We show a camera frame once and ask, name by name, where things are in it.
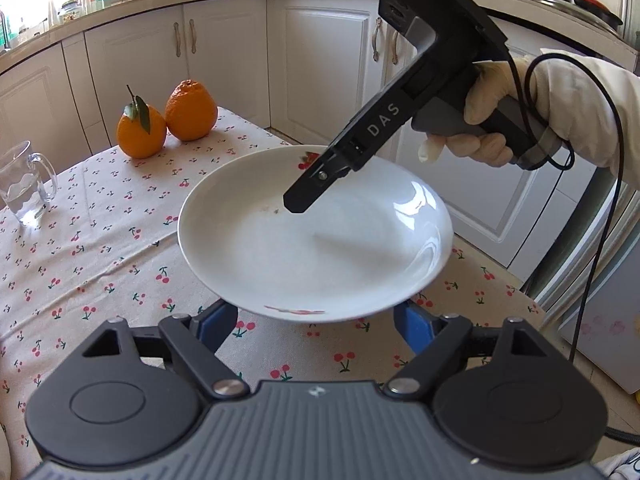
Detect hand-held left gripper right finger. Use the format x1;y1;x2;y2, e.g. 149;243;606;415
385;301;557;402

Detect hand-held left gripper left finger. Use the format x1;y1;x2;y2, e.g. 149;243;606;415
74;299;251;402

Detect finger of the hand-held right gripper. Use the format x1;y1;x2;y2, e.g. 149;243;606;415
282;146;352;214

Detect white fruit print plate with speck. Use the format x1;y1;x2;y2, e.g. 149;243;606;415
177;146;455;325

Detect person's right forearm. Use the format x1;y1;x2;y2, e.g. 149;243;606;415
532;49;640;183

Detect person's right hand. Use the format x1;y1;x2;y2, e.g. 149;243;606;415
419;55;556;167

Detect white kitchen cabinets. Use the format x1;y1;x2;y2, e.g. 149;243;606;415
0;0;640;311

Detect cherry print tablecloth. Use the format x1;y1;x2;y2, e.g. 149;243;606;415
0;106;546;461

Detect bumpy orange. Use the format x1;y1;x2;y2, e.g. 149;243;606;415
165;79;218;142

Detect red pot lid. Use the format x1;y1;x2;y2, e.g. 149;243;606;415
552;0;624;28

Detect orange with green leaf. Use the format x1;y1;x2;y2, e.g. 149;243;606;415
116;85;167;159

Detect white appliance with pink flowers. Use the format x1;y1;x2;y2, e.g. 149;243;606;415
520;160;640;396

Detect glass mug with water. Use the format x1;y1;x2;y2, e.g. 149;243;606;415
0;140;58;226

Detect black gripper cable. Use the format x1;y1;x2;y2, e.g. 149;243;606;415
500;52;626;363

